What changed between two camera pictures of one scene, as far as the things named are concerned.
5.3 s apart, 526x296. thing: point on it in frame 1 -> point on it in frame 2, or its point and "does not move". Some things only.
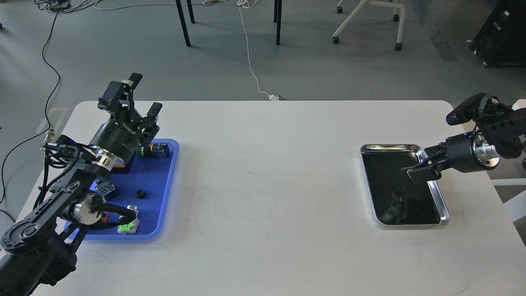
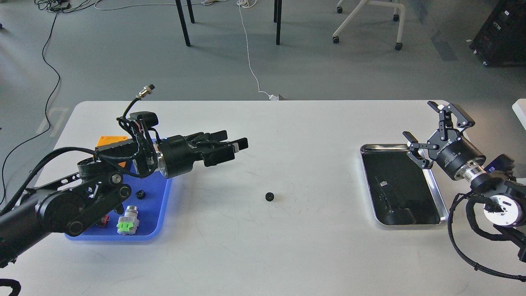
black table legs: x=184 y=29 does not move
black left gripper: x=114 y=142 -> x=177 y=154
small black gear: x=140 y=194 does not move
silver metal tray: x=396 y=200 does not move
